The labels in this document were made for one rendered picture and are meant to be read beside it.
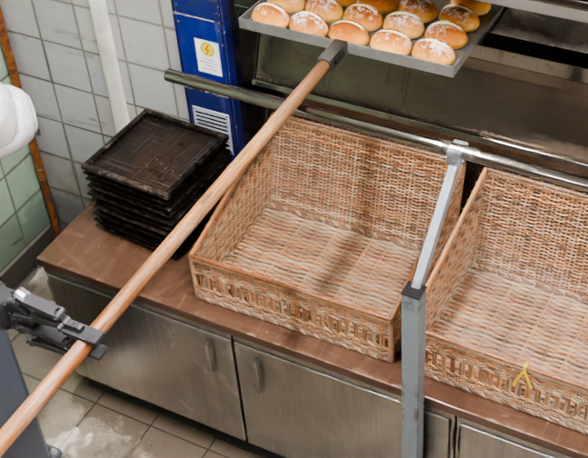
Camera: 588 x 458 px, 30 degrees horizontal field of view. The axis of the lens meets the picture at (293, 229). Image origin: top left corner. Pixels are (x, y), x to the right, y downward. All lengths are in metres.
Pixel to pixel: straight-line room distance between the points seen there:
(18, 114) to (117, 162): 0.52
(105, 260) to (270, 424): 0.62
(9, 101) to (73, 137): 1.12
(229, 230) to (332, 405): 0.53
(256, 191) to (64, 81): 0.78
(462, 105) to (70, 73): 1.26
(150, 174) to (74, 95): 0.63
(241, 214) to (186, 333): 0.34
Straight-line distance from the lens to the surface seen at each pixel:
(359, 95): 2.83
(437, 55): 2.52
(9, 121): 2.49
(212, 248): 2.85
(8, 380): 3.03
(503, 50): 2.61
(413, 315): 2.34
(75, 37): 3.32
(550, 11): 2.34
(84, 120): 3.51
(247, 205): 2.96
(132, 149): 3.01
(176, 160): 2.94
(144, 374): 3.18
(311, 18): 2.63
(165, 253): 2.08
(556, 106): 2.66
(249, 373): 2.89
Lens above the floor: 2.60
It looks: 42 degrees down
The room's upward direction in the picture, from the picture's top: 5 degrees counter-clockwise
